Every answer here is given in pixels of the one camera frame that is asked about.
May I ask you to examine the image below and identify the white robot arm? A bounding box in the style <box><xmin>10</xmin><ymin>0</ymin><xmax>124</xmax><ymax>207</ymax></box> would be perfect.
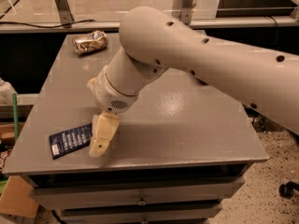
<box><xmin>87</xmin><ymin>7</ymin><xmax>299</xmax><ymax>157</ymax></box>

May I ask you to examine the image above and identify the metal bracket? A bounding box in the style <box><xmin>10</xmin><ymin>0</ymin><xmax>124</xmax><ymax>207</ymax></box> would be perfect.
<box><xmin>54</xmin><ymin>0</ymin><xmax>75</xmax><ymax>28</ymax></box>
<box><xmin>180</xmin><ymin>0</ymin><xmax>193</xmax><ymax>24</ymax></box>

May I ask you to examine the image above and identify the crumpled gold foil can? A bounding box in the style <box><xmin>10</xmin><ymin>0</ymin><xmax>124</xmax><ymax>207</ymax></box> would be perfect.
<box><xmin>72</xmin><ymin>31</ymin><xmax>108</xmax><ymax>55</ymax></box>

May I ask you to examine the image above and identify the right metal bracket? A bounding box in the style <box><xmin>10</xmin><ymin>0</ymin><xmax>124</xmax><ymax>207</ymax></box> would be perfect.
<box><xmin>180</xmin><ymin>0</ymin><xmax>193</xmax><ymax>24</ymax></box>

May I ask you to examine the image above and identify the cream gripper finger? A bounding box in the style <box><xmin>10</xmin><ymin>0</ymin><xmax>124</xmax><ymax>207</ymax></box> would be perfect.
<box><xmin>89</xmin><ymin>112</ymin><xmax>120</xmax><ymax>158</ymax></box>
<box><xmin>87</xmin><ymin>77</ymin><xmax>97</xmax><ymax>94</ymax></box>

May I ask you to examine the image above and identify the left metal bracket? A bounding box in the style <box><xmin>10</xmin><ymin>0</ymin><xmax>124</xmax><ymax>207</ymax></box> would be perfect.
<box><xmin>54</xmin><ymin>0</ymin><xmax>75</xmax><ymax>28</ymax></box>

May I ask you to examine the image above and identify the green pole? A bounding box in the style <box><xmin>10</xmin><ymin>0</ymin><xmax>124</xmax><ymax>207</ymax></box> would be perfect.
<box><xmin>12</xmin><ymin>93</ymin><xmax>19</xmax><ymax>142</ymax></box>

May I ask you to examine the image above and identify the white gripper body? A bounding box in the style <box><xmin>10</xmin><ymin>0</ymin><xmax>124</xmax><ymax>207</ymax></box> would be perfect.
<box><xmin>93</xmin><ymin>66</ymin><xmax>137</xmax><ymax>114</ymax></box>

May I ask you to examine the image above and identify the white plastic bottle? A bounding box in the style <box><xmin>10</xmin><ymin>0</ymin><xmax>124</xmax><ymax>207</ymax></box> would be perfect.
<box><xmin>0</xmin><ymin>78</ymin><xmax>16</xmax><ymax>105</ymax></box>

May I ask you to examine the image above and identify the blue rxbar blueberry wrapper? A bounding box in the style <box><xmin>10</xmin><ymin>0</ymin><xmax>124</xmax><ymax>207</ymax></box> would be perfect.
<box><xmin>49</xmin><ymin>124</ymin><xmax>92</xmax><ymax>160</ymax></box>

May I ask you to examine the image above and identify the black chair caster wheel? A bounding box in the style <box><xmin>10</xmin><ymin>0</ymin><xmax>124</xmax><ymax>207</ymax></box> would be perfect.
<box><xmin>279</xmin><ymin>181</ymin><xmax>299</xmax><ymax>199</ymax></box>

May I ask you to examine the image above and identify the grey drawer cabinet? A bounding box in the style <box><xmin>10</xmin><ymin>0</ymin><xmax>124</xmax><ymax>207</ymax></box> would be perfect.
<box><xmin>5</xmin><ymin>35</ymin><xmax>267</xmax><ymax>224</ymax></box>

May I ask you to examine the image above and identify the brown cardboard box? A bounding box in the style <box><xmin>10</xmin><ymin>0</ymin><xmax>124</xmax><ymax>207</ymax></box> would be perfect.
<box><xmin>0</xmin><ymin>176</ymin><xmax>38</xmax><ymax>218</ymax></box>

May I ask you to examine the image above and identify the black cable on ledge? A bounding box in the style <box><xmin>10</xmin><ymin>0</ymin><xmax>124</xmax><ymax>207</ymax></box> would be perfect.
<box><xmin>0</xmin><ymin>19</ymin><xmax>96</xmax><ymax>29</ymax></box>

